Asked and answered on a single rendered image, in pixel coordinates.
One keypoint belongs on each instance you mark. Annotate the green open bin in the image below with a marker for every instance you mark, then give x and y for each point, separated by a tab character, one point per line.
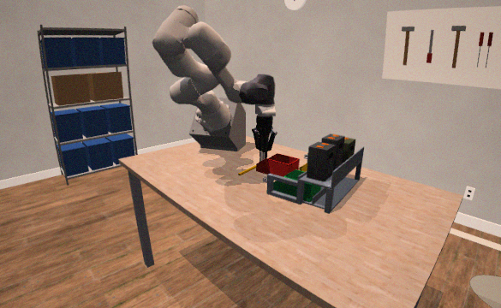
309	189

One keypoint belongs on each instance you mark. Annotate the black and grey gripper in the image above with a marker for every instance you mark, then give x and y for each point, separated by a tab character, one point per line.
261	135

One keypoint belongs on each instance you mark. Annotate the red bin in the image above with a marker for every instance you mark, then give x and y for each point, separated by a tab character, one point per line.
278	165

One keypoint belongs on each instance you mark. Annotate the grey metal shelf rack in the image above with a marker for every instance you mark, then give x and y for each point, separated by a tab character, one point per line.
338	184

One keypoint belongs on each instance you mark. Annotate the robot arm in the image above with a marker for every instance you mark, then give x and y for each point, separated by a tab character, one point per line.
181	29

